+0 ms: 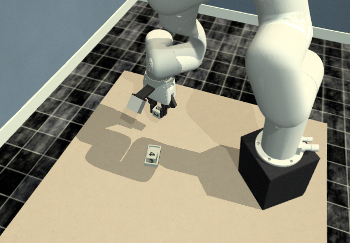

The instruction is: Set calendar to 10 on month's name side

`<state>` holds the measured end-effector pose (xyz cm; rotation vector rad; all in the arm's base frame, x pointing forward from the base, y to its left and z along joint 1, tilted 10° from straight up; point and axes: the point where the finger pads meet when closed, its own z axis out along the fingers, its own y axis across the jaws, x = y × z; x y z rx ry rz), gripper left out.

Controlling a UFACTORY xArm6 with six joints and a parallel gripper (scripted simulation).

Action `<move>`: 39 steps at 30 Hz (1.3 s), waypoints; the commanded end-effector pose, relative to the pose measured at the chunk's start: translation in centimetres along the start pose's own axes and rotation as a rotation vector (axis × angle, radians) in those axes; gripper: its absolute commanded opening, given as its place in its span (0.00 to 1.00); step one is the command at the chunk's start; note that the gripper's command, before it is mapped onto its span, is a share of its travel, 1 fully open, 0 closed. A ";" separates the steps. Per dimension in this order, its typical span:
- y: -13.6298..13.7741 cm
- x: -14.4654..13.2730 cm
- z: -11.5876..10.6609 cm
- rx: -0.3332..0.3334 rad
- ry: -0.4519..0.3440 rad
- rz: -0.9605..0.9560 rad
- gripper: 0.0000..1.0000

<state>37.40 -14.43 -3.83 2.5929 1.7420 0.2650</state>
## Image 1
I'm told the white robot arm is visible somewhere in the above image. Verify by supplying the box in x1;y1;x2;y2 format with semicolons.
145;0;324;167

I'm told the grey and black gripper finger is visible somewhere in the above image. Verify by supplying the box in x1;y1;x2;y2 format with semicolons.
160;94;177;118
147;97;157;113

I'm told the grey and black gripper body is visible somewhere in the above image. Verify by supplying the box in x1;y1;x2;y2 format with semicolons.
143;71;176;105

